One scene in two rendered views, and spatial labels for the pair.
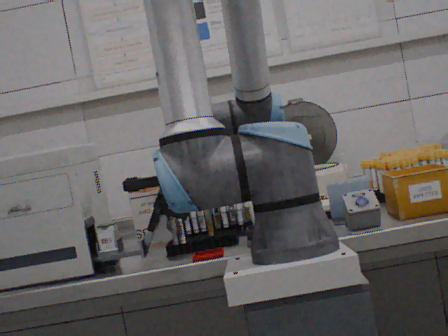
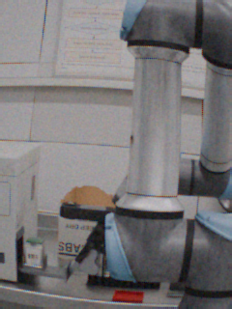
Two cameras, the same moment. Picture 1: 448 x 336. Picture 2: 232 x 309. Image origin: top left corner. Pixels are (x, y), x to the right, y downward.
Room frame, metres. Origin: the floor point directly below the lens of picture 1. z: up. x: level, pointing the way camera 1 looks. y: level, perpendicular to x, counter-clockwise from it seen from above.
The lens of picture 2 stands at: (-0.13, 0.05, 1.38)
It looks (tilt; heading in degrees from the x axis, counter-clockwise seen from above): 9 degrees down; 3
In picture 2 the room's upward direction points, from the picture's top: 4 degrees clockwise
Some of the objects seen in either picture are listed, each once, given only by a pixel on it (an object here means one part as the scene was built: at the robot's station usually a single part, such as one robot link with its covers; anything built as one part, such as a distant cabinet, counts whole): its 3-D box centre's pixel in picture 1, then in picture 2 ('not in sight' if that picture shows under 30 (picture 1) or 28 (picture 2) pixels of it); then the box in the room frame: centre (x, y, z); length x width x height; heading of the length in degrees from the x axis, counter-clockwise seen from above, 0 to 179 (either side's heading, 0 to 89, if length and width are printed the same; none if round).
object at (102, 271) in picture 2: (199, 224); (127, 262); (1.50, 0.08, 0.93); 0.17 x 0.09 x 0.11; 87
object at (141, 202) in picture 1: (180, 206); (110, 225); (1.81, 0.14, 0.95); 0.29 x 0.25 x 0.15; 178
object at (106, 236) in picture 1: (108, 239); (35, 254); (1.43, 0.28, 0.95); 0.05 x 0.04 x 0.06; 178
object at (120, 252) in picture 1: (101, 251); (25, 263); (1.43, 0.31, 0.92); 0.21 x 0.07 x 0.05; 88
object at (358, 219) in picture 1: (359, 209); not in sight; (1.38, -0.29, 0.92); 0.13 x 0.07 x 0.08; 178
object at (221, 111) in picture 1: (204, 123); (163, 175); (1.31, 0.02, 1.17); 0.11 x 0.11 x 0.08; 0
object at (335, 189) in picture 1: (349, 199); not in sight; (1.50, -0.29, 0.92); 0.10 x 0.07 x 0.10; 83
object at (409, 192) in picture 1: (417, 190); not in sight; (1.44, -0.44, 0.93); 0.13 x 0.13 x 0.10; 87
